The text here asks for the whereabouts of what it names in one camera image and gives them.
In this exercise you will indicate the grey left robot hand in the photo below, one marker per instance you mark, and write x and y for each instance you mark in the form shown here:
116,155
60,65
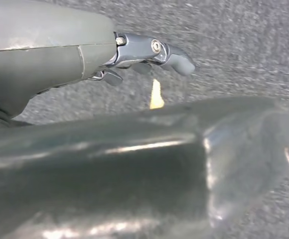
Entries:
47,59

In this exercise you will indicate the yellow floor tape outline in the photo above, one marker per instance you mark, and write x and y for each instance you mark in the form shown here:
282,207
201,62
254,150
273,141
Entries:
156,97

